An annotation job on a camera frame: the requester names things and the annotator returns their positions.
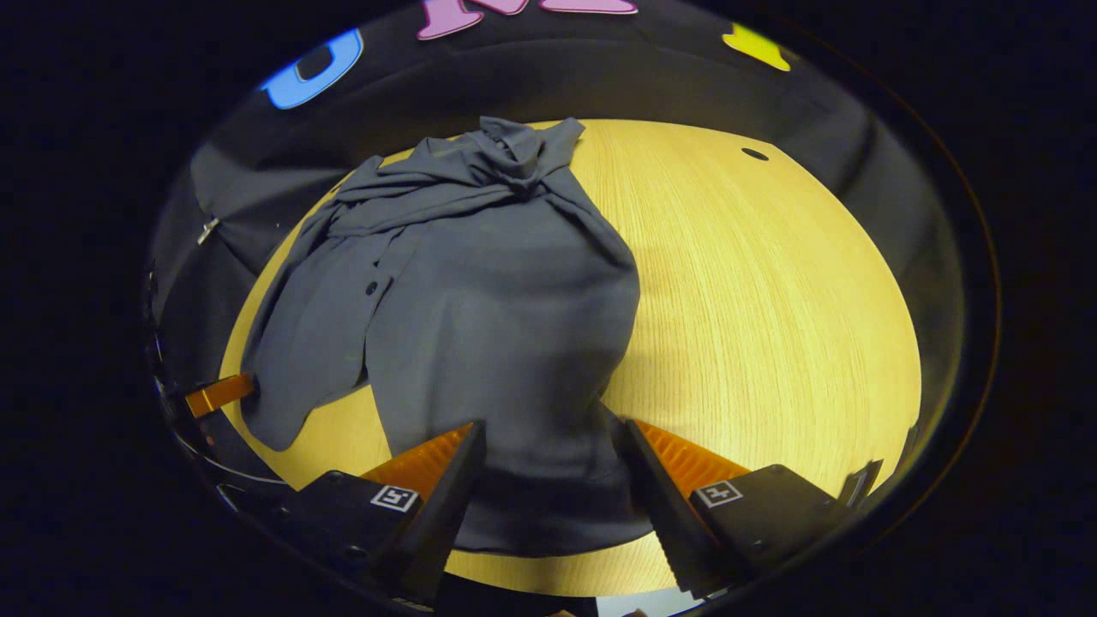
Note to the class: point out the grey button shirt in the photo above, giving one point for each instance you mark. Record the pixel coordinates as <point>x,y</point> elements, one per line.
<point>497,326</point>

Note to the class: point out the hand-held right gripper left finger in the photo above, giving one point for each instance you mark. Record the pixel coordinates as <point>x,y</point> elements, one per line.
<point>437,531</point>

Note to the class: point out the grey table corner bracket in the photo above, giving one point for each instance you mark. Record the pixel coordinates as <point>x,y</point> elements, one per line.
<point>861,484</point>

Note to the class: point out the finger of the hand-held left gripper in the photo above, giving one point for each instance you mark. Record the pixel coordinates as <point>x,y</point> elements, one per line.
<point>218,395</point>

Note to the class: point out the silver metal cloth clip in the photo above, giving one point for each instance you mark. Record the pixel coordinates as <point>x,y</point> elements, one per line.
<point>208,230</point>

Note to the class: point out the black backdrop cloth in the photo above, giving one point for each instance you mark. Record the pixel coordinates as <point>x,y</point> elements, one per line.
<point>600,68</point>

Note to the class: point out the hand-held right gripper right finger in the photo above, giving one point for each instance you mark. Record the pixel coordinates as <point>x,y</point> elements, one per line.
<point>668,523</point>

